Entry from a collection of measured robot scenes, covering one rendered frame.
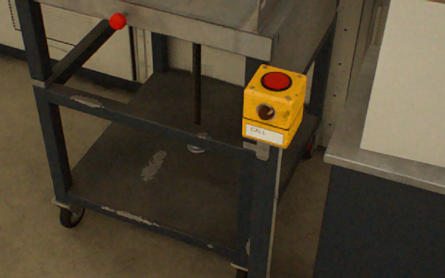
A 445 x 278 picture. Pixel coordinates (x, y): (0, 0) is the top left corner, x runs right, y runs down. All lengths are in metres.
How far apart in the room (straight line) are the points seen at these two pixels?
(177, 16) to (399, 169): 0.51
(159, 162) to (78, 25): 0.68
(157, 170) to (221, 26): 0.75
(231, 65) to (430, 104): 1.21
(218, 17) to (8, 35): 1.46
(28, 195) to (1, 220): 0.12
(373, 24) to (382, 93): 0.90
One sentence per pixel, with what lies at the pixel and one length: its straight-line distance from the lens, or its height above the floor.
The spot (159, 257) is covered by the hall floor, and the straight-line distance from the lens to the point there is 2.01.
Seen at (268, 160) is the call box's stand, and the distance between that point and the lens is 1.20.
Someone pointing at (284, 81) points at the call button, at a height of 0.91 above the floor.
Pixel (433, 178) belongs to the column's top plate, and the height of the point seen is 0.75.
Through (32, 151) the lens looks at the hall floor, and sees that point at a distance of 2.37.
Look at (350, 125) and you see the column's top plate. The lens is 1.28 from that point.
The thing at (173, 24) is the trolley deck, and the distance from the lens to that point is 1.39.
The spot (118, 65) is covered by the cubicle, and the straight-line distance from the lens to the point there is 2.49.
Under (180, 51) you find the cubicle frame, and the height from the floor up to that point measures 0.23.
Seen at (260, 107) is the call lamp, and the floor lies 0.88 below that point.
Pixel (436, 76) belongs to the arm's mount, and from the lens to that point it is 1.13.
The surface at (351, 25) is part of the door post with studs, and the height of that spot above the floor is 0.48.
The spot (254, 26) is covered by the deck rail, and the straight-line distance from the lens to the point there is 1.33.
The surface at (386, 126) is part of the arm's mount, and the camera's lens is 1.20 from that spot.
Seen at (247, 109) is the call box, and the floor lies 0.86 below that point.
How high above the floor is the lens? 1.57
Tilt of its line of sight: 42 degrees down
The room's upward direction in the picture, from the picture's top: 2 degrees clockwise
